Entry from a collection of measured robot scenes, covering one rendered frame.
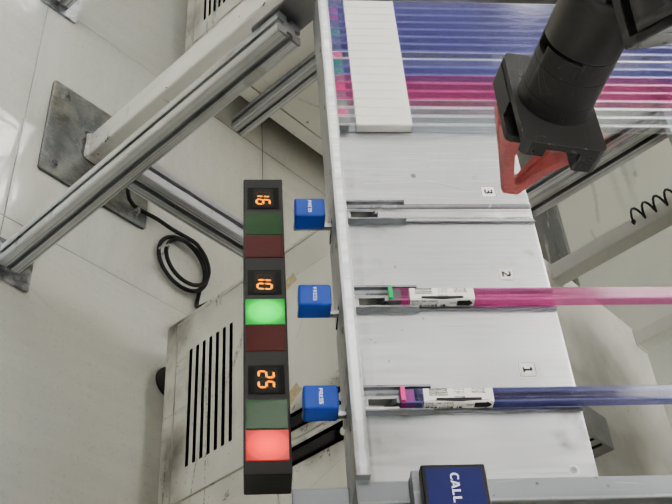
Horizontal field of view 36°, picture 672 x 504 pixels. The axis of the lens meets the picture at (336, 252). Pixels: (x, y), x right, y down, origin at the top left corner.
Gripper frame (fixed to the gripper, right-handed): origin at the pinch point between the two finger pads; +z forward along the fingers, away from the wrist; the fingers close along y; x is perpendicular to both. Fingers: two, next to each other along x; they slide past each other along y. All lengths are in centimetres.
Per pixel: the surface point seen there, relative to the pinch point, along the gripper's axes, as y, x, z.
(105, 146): 82, 37, 80
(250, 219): 10.7, 18.9, 19.1
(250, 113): 119, 8, 100
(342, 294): -1.3, 11.1, 14.8
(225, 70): 49, 21, 32
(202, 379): 33, 17, 80
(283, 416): -12.1, 15.9, 18.6
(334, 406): -12.5, 12.1, 15.9
